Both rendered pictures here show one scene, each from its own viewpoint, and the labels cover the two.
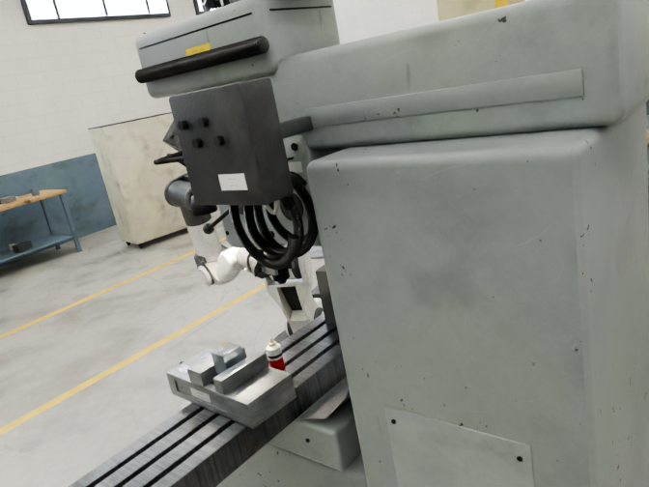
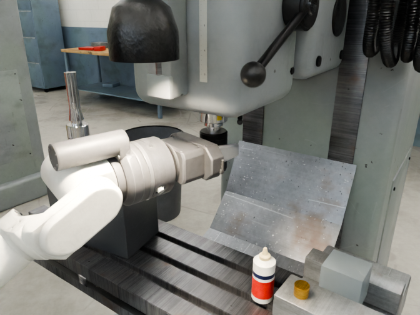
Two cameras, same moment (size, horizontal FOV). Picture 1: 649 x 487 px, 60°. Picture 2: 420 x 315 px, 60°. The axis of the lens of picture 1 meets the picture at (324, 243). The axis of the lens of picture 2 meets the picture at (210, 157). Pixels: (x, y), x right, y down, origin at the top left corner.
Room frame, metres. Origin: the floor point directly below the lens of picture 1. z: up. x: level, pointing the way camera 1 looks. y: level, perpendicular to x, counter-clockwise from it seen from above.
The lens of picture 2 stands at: (1.58, 0.72, 1.44)
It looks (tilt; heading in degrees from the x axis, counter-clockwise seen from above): 21 degrees down; 263
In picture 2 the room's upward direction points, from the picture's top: straight up
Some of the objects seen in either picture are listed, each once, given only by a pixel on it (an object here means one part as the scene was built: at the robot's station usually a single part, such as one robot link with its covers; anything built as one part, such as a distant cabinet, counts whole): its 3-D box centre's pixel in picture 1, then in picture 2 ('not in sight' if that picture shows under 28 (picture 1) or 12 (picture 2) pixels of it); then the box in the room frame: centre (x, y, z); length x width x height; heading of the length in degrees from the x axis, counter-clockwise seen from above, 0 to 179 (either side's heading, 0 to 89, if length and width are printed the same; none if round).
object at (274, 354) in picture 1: (274, 355); (263, 272); (1.41, 0.19, 1.01); 0.04 x 0.04 x 0.11
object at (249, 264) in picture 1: (263, 262); (169, 163); (1.57, 0.19, 1.23); 0.13 x 0.12 x 0.10; 123
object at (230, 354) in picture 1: (228, 359); (344, 280); (1.32, 0.30, 1.07); 0.06 x 0.05 x 0.06; 135
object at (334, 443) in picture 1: (307, 396); not in sight; (1.50, 0.14, 0.81); 0.50 x 0.35 x 0.12; 48
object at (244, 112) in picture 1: (228, 145); not in sight; (1.05, 0.14, 1.62); 0.20 x 0.09 x 0.21; 48
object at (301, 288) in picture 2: not in sight; (301, 289); (1.39, 0.31, 1.07); 0.02 x 0.02 x 0.02
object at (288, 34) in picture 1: (235, 48); not in sight; (1.49, 0.13, 1.81); 0.47 x 0.26 x 0.16; 48
